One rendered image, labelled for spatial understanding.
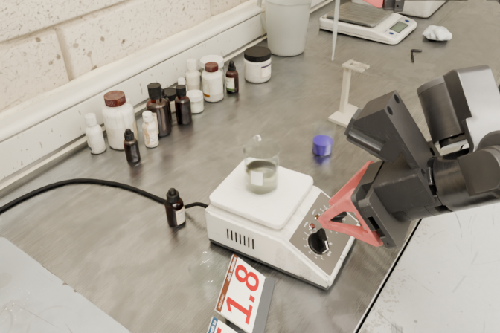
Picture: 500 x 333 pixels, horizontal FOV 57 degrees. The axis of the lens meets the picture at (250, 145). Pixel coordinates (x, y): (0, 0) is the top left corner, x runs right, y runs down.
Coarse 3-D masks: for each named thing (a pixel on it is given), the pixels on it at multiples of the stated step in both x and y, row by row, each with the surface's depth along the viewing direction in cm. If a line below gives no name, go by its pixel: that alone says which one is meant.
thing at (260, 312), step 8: (232, 256) 63; (224, 280) 59; (264, 280) 64; (272, 280) 64; (264, 288) 63; (272, 288) 63; (264, 296) 62; (256, 304) 60; (264, 304) 61; (256, 312) 60; (264, 312) 60; (232, 320) 56; (256, 320) 59; (264, 320) 59; (232, 328) 58; (240, 328) 57; (256, 328) 58; (264, 328) 58
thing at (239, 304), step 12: (240, 264) 63; (240, 276) 61; (252, 276) 63; (228, 288) 59; (240, 288) 60; (252, 288) 61; (228, 300) 58; (240, 300) 59; (252, 300) 60; (228, 312) 57; (240, 312) 58; (252, 312) 59
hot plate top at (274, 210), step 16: (240, 176) 70; (288, 176) 69; (304, 176) 69; (224, 192) 67; (240, 192) 66; (288, 192) 66; (304, 192) 66; (224, 208) 64; (240, 208) 64; (256, 208) 64; (272, 208) 64; (288, 208) 64; (272, 224) 61
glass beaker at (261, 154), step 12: (252, 144) 66; (264, 144) 66; (276, 144) 65; (252, 156) 62; (264, 156) 67; (276, 156) 62; (252, 168) 63; (264, 168) 62; (276, 168) 64; (252, 180) 64; (264, 180) 64; (276, 180) 65; (252, 192) 65; (264, 192) 65
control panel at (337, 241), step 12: (312, 204) 67; (324, 204) 68; (312, 216) 66; (348, 216) 69; (300, 228) 64; (312, 228) 64; (324, 228) 66; (300, 240) 62; (336, 240) 65; (348, 240) 66; (312, 252) 62; (336, 252) 64; (324, 264) 62
